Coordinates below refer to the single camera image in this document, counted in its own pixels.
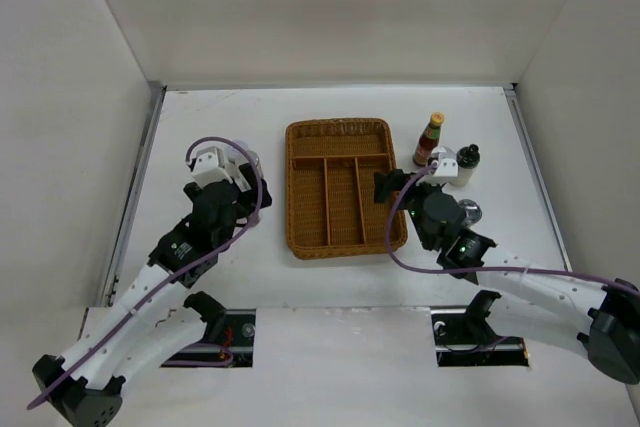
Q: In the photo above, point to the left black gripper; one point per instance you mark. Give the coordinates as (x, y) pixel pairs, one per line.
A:
(248, 198)

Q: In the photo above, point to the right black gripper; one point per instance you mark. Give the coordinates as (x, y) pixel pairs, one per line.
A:
(386, 183)

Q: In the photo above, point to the red sauce bottle yellow cap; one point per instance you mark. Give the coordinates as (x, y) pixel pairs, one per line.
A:
(428, 140)

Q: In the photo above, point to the purple label spice jar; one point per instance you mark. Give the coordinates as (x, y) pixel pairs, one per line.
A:
(238, 158)

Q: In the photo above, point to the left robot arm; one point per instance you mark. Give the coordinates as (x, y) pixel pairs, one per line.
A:
(161, 312)

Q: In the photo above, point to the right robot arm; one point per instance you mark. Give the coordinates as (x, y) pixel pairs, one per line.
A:
(591, 316)

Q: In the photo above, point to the brown wicker divided tray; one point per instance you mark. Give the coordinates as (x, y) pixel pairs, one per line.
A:
(330, 168)

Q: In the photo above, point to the white bottle black cap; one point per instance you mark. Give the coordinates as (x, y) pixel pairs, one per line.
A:
(467, 159)

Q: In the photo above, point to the white shaker silver cap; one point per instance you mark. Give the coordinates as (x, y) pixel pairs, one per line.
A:
(472, 210)

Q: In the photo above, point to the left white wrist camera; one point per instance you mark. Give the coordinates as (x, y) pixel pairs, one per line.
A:
(210, 165)

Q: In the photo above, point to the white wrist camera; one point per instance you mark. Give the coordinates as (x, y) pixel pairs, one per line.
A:
(210, 165)
(442, 166)

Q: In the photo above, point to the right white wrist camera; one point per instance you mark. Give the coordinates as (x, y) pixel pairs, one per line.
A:
(442, 166)

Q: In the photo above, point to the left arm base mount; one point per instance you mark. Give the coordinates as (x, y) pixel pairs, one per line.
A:
(228, 339)

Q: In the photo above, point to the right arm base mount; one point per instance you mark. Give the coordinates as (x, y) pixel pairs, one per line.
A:
(463, 337)

